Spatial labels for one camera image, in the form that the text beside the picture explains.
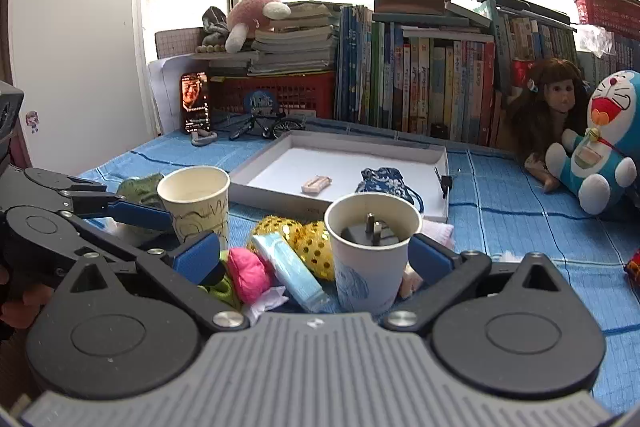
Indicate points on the crumpled white tissue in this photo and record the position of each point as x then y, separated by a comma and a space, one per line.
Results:
265, 302

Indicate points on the lime green scrunchie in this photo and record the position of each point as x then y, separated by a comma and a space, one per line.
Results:
222, 292

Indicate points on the white shallow cardboard box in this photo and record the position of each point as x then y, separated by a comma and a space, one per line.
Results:
320, 159

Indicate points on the round blue hand fan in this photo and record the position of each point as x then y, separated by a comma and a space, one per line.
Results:
261, 103

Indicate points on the blue print paper cup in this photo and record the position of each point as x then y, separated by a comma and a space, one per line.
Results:
372, 272

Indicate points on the stack of flat books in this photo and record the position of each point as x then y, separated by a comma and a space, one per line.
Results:
295, 42

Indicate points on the scribbled white paper cup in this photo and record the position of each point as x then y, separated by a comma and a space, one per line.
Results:
195, 202

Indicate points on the long black rod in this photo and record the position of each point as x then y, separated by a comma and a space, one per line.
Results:
515, 2

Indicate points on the row of standing books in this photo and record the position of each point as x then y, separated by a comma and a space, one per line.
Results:
425, 77

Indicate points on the brown haired doll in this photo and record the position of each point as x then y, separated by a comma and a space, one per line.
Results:
550, 102

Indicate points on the pink plush toy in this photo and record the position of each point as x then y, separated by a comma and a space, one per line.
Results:
252, 14

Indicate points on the small black clip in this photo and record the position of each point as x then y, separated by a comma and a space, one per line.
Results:
444, 183

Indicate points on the black power adapter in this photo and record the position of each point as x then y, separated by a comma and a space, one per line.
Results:
371, 233

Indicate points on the grey grid board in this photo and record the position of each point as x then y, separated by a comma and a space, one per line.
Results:
172, 44

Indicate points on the dark patterned scrunchie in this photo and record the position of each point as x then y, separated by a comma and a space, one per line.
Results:
387, 182

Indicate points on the pink soft ball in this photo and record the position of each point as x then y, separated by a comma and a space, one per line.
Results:
247, 274

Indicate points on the grey plush figure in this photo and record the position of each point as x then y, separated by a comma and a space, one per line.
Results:
214, 27

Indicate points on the green knitted cloth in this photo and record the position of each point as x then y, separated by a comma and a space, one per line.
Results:
141, 188

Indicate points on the red plastic basket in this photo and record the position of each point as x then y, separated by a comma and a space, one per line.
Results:
300, 94

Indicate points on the blue checked blanket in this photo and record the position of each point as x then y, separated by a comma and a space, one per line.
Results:
525, 227

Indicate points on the light blue tissue packet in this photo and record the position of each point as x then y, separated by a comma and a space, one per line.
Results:
292, 274

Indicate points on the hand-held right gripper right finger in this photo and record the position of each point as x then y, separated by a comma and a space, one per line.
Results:
430, 259

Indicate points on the clear plastic bag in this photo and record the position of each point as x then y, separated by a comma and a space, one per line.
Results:
595, 41

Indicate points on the small red mesh basket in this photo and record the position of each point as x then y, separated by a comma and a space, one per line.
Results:
610, 12

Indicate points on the miniature black bicycle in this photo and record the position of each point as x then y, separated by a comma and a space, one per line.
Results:
267, 124

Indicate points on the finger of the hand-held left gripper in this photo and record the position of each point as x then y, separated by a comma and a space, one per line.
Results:
140, 214

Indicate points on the small cartoon wall sticker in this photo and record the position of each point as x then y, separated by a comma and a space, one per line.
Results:
32, 121

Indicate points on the person's left hand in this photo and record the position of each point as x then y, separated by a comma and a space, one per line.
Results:
20, 307

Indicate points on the red patterned toy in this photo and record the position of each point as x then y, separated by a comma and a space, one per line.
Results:
633, 264

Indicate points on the blue robot cat plush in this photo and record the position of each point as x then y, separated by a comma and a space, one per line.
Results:
600, 142

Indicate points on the gold sequin ball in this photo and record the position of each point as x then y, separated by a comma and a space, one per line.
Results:
315, 249

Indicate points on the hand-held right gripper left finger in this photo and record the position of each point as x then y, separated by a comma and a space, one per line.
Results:
197, 257

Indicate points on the small beige eraser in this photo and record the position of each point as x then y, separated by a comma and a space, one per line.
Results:
316, 185

